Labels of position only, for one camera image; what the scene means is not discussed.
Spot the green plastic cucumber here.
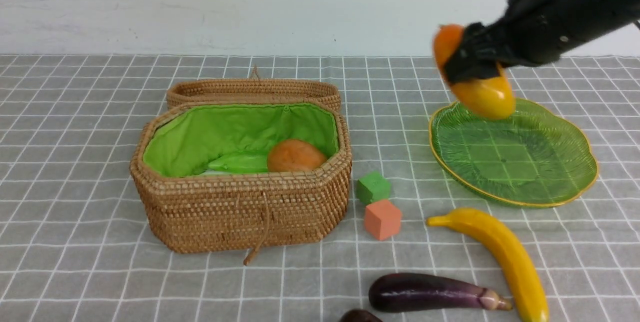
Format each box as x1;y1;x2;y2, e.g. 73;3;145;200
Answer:
206;150;269;174

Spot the purple plastic eggplant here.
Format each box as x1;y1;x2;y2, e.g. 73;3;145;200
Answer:
368;272;514;313

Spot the grey checkered tablecloth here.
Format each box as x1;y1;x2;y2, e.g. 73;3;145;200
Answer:
0;55;640;322

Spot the green foam cube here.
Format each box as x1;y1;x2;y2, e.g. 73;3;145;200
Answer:
355;171;392;205

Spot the woven wicker basket green lining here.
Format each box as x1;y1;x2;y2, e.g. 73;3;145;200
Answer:
130;102;353;266

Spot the yellow plastic banana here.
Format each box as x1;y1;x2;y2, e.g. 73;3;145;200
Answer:
425;207;550;322

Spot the orange foam cube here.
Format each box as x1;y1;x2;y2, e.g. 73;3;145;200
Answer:
363;199;403;241

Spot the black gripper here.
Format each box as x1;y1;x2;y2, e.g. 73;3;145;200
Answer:
443;22;526;85

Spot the woven wicker basket lid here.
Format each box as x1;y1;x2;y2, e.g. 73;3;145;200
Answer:
166;66;342;112

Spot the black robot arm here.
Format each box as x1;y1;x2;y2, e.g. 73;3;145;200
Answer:
442;0;640;84

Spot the brown plastic potato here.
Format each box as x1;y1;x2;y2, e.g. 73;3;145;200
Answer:
266;139;328;173

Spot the dark purple plastic fruit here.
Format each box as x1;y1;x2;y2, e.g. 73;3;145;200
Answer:
338;308;383;322

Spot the orange yellow plastic mango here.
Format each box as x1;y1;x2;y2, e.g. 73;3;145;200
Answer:
432;24;516;120

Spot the green glass leaf plate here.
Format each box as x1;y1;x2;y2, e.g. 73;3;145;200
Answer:
429;98;599;209

